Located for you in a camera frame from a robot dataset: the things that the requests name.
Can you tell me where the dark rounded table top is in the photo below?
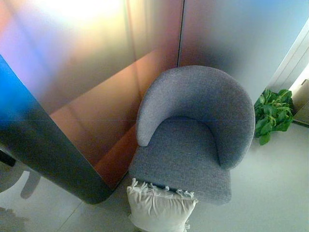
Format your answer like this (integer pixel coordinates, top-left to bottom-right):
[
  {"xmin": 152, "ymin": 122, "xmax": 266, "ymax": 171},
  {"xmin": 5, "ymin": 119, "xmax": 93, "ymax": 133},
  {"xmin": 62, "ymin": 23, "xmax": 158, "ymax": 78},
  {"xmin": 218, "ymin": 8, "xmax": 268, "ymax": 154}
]
[{"xmin": 0, "ymin": 54, "xmax": 119, "ymax": 206}]

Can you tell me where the brown cardboard box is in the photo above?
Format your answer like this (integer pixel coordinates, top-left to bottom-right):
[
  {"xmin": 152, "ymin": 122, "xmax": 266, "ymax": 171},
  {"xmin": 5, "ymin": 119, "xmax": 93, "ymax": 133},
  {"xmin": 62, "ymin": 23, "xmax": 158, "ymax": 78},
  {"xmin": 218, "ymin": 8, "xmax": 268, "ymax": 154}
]
[{"xmin": 293, "ymin": 79, "xmax": 309, "ymax": 127}]

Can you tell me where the white door frame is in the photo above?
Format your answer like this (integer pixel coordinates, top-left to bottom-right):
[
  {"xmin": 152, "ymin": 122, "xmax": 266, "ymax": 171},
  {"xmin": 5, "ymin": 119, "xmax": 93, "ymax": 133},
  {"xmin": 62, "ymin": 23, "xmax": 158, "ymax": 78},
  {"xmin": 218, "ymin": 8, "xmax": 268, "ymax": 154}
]
[{"xmin": 265, "ymin": 23, "xmax": 309, "ymax": 95}]

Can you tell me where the green leafy potted plant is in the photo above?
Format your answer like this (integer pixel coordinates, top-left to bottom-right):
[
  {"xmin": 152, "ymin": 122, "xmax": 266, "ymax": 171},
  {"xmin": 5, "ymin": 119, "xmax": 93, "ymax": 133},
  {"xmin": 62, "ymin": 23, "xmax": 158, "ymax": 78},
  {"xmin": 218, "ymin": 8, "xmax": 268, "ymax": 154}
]
[{"xmin": 253, "ymin": 88, "xmax": 295, "ymax": 145}]

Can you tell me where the grey fabric tub armchair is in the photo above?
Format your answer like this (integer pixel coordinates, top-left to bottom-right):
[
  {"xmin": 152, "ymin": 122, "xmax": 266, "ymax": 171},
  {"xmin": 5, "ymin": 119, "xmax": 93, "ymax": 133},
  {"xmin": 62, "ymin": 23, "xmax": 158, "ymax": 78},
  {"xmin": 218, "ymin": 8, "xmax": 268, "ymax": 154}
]
[{"xmin": 129, "ymin": 65, "xmax": 256, "ymax": 205}]

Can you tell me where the white fringed pillow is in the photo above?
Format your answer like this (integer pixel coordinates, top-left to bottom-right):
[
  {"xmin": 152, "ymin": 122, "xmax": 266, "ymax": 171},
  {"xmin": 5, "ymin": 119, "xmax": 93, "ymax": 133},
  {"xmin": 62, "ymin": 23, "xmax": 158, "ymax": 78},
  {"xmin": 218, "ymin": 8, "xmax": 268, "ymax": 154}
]
[{"xmin": 126, "ymin": 178, "xmax": 199, "ymax": 232}]

